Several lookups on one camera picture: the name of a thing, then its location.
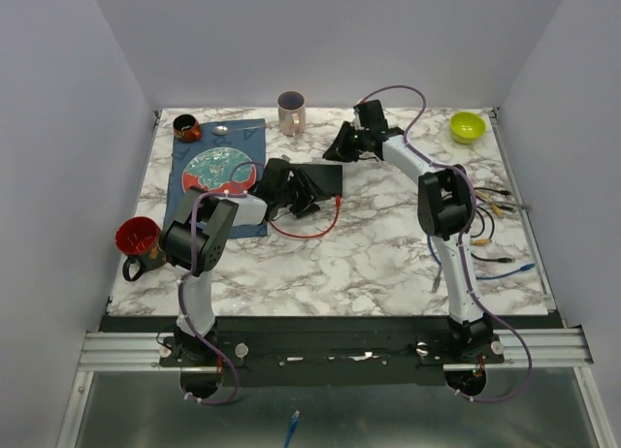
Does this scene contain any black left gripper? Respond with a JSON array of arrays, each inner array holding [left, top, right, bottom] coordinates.
[[276, 168, 330, 219]]

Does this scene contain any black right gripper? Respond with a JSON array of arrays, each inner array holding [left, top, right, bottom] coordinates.
[[320, 122, 368, 165]]

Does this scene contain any black network switch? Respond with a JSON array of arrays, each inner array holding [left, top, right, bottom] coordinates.
[[293, 163, 343, 201]]

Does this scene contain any red ethernet cable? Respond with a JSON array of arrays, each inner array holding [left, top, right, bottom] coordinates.
[[269, 194, 343, 240]]

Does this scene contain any black ethernet cable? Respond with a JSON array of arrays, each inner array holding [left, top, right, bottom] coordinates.
[[470, 209, 514, 265], [473, 188, 513, 202]]

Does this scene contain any yellow ethernet cable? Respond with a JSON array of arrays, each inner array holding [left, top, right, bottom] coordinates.
[[473, 203, 506, 248]]

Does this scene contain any grey ethernet cable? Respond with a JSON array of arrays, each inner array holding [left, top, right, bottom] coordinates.
[[431, 200, 534, 294]]

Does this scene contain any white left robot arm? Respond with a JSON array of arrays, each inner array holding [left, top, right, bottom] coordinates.
[[160, 158, 332, 366]]

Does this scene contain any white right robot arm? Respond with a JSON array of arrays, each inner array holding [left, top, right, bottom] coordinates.
[[323, 100, 492, 363]]

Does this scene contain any blue placemat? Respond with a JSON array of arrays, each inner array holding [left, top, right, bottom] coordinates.
[[164, 118, 266, 222]]

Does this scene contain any red and teal plate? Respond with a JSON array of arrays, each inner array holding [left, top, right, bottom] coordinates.
[[180, 147, 258, 194]]

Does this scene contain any pink ceramic mug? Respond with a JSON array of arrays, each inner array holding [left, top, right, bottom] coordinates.
[[277, 90, 306, 137]]

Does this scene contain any metal spoon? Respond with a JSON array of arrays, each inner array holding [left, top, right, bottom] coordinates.
[[211, 125, 265, 136]]

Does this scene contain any lime green bowl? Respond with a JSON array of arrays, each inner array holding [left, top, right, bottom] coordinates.
[[449, 111, 486, 144]]

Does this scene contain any small brown orange cup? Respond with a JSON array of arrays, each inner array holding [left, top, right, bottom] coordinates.
[[173, 113, 202, 143]]

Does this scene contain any red black patterned mug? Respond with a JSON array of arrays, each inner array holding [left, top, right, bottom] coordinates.
[[114, 216, 166, 282]]

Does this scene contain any black mounting base bar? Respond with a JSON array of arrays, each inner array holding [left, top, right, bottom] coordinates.
[[159, 316, 504, 388]]

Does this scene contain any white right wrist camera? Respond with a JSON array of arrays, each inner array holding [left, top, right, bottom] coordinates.
[[352, 109, 363, 130]]

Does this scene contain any blue cable on floor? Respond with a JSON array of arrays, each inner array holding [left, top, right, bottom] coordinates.
[[282, 410, 301, 448]]

